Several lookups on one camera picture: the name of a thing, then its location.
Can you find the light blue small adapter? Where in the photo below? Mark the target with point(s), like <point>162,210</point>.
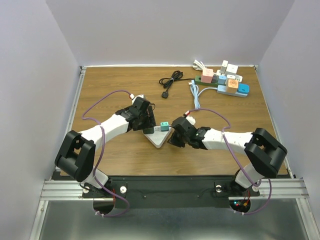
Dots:
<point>221,80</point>

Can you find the light blue power strip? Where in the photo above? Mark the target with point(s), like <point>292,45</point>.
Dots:
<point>221,89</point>

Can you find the white triangular power strip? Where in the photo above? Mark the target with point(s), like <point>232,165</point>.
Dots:
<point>158,138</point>

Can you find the aluminium front rail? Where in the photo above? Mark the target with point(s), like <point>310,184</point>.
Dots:
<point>280,188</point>

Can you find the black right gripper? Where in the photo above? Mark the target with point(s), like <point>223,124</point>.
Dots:
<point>173,139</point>

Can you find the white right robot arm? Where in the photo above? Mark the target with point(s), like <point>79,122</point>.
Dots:
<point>265,153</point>

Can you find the aluminium left side rail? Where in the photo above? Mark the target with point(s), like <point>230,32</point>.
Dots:
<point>71,117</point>

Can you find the dark green charger plug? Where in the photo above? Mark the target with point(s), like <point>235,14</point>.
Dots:
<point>149,131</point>

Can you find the dark green power strip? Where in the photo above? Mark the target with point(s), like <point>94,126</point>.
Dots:
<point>197,81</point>

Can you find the orange cube adapter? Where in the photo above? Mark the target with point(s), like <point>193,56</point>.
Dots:
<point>232,86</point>

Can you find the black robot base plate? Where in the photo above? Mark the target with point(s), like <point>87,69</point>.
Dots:
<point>190,191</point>

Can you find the blue square adapter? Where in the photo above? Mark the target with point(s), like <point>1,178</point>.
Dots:
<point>243,88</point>

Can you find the pink cube adapter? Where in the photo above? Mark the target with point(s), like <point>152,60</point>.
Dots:
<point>207,75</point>

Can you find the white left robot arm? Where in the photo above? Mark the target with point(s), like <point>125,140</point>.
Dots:
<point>77,152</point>

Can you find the aluminium rail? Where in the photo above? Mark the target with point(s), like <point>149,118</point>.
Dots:
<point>280,188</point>
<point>71,117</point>

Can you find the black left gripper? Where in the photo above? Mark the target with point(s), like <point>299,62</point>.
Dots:
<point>150,118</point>

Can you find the teal usb charger plug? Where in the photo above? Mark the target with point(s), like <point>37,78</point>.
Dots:
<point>164,126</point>

